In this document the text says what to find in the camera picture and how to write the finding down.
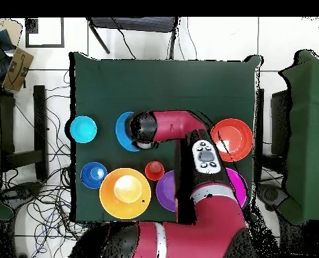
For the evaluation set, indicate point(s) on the purple bowl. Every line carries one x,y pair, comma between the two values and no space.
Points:
166,190

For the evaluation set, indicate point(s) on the black H-shaped stand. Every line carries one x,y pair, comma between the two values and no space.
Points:
39,129
280,123

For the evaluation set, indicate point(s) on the large pink bowl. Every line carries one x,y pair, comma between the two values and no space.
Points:
239,188

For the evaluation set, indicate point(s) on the black folding chair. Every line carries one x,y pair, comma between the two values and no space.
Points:
132,24

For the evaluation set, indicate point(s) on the orange bowl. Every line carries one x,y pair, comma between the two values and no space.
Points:
237,134

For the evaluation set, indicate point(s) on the dark green tablecloth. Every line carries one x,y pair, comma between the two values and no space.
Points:
161,88

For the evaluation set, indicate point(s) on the sky blue bowl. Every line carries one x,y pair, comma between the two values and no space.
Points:
121,134

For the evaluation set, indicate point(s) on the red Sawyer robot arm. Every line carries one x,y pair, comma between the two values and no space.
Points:
207,228

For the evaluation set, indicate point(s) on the orange cup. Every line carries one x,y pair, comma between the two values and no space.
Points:
154,170

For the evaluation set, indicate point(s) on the beige board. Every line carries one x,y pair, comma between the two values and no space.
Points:
15,32

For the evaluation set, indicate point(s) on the cardboard box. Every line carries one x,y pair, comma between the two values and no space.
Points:
18,70

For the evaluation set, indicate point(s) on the small cyan ribbed bowl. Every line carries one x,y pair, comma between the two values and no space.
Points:
83,129

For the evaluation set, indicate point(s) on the large yellow bowl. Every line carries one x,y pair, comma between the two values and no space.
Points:
125,193

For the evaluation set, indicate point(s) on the small dark blue bowl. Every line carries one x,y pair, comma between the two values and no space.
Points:
94,175

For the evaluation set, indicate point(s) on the black square frame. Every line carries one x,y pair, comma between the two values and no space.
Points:
45,46

